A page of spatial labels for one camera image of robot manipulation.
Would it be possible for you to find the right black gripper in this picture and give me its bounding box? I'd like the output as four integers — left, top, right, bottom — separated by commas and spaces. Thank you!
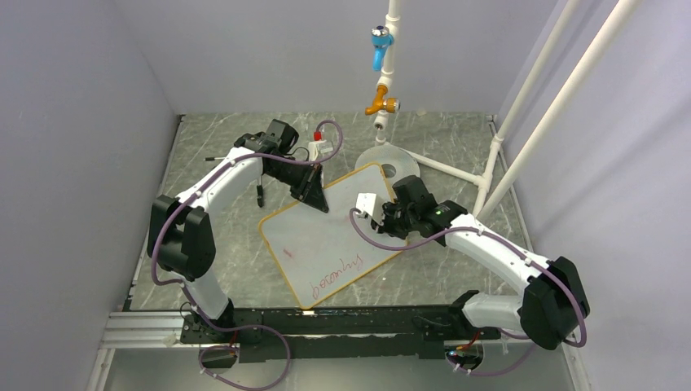
372, 200, 418, 240

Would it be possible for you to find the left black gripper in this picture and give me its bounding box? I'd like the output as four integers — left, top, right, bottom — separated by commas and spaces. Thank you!
267, 157, 329, 213

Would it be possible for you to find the yellow-framed whiteboard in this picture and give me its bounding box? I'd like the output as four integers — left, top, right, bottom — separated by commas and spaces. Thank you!
258, 163, 407, 310

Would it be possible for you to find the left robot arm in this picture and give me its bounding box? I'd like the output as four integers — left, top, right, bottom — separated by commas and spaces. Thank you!
147, 119, 343, 342

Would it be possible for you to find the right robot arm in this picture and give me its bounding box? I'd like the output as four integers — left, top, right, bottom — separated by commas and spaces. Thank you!
370, 175, 590, 350

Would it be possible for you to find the white perforated disc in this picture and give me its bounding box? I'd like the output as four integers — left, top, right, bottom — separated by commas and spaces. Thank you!
354, 144, 420, 184

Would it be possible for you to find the blue valve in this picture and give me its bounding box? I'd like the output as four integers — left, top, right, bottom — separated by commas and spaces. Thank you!
371, 25, 394, 72

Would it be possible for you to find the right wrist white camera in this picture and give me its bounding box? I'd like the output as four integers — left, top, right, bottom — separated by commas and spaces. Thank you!
355, 193, 385, 226

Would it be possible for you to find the wrist white camera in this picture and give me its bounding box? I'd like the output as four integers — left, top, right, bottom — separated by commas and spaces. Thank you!
307, 130, 334, 161
355, 193, 385, 226

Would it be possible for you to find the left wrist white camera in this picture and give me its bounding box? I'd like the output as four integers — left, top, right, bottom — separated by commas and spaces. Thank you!
307, 130, 334, 161

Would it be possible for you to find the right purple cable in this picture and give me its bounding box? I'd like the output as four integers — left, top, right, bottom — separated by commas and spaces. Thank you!
349, 207, 589, 378

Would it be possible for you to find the white PVC pipe frame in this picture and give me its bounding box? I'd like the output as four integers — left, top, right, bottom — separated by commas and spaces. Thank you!
366, 1, 640, 221

